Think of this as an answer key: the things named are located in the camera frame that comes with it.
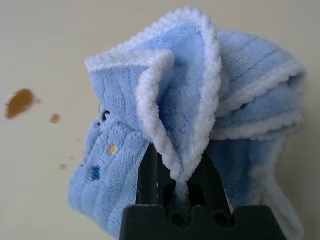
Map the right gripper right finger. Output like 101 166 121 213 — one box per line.
188 151 235 215

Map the brown liquid puddle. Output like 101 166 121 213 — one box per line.
3 87 36 120

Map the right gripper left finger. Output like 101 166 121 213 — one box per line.
136 143 177 206

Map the light blue fleece rag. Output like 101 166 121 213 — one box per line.
66 7 308 240

